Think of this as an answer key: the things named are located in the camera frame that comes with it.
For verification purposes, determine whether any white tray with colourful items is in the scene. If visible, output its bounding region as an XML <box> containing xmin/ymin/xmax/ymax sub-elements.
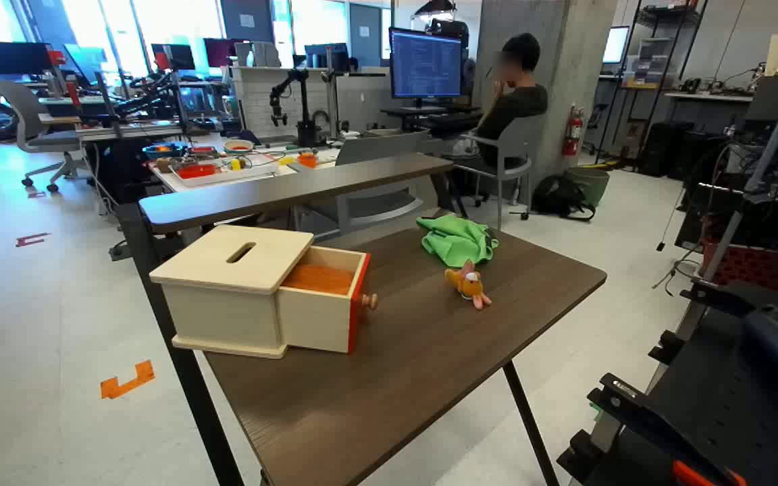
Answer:
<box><xmin>147</xmin><ymin>135</ymin><xmax>340</xmax><ymax>193</ymax></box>

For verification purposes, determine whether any silver metal pole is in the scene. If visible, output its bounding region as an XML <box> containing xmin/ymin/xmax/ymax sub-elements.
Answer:
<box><xmin>699</xmin><ymin>41</ymin><xmax>778</xmax><ymax>284</ymax></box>

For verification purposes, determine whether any orange plush toy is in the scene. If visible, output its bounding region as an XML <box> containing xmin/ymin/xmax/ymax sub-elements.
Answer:
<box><xmin>444</xmin><ymin>258</ymin><xmax>498</xmax><ymax>314</ymax></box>

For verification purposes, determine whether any dark wooden table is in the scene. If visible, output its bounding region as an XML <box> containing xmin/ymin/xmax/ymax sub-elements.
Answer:
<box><xmin>136</xmin><ymin>220</ymin><xmax>611</xmax><ymax>486</ymax></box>

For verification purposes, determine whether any red fire extinguisher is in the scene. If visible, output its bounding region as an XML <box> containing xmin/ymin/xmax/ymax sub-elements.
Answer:
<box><xmin>560</xmin><ymin>102</ymin><xmax>588</xmax><ymax>161</ymax></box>

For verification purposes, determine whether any orange wooden drawer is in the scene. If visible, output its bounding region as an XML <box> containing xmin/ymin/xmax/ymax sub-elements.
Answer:
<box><xmin>276</xmin><ymin>243</ymin><xmax>380</xmax><ymax>357</ymax></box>

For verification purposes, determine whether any cream wooden box with slot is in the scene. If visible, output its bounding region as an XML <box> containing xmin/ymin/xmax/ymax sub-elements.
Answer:
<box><xmin>147</xmin><ymin>223</ymin><xmax>318</xmax><ymax>362</ymax></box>

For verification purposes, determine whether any large computer monitor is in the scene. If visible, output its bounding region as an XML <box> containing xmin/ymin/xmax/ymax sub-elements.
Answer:
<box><xmin>387</xmin><ymin>23</ymin><xmax>467</xmax><ymax>104</ymax></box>

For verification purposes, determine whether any grey long table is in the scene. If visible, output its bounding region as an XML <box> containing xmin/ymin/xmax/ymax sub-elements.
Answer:
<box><xmin>139</xmin><ymin>152</ymin><xmax>457</xmax><ymax>238</ymax></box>

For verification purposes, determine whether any dark computer monitor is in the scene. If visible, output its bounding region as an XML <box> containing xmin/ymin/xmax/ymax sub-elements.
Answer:
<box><xmin>199</xmin><ymin>35</ymin><xmax>240</xmax><ymax>71</ymax></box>
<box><xmin>299</xmin><ymin>41</ymin><xmax>355</xmax><ymax>73</ymax></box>
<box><xmin>149</xmin><ymin>41</ymin><xmax>199</xmax><ymax>75</ymax></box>
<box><xmin>0</xmin><ymin>37</ymin><xmax>54</xmax><ymax>79</ymax></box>

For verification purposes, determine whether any seated person in dark shirt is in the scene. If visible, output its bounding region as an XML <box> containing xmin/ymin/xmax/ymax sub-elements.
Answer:
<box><xmin>426</xmin><ymin>30</ymin><xmax>553</xmax><ymax>169</ymax></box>

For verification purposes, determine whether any empty grey office chair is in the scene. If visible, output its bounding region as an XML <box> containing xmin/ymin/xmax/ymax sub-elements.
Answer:
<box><xmin>0</xmin><ymin>79</ymin><xmax>93</xmax><ymax>197</ymax></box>

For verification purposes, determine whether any black backpack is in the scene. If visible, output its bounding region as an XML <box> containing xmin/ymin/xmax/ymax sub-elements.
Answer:
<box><xmin>530</xmin><ymin>169</ymin><xmax>601</xmax><ymax>223</ymax></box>

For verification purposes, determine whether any red crate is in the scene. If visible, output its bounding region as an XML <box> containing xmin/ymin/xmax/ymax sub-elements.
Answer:
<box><xmin>699</xmin><ymin>238</ymin><xmax>778</xmax><ymax>292</ymax></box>

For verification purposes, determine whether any black shelf rack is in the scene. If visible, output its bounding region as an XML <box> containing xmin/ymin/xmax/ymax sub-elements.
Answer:
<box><xmin>618</xmin><ymin>0</ymin><xmax>719</xmax><ymax>176</ymax></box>

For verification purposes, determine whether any green cloth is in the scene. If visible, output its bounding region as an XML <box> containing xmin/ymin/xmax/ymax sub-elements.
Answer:
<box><xmin>413</xmin><ymin>211</ymin><xmax>499</xmax><ymax>270</ymax></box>

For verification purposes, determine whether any red floor tape marker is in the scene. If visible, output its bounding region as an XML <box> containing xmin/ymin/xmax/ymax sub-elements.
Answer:
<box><xmin>13</xmin><ymin>230</ymin><xmax>52</xmax><ymax>250</ymax></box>

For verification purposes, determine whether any grey office chair with person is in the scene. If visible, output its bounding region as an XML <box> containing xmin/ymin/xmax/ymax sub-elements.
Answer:
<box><xmin>453</xmin><ymin>114</ymin><xmax>545</xmax><ymax>230</ymax></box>

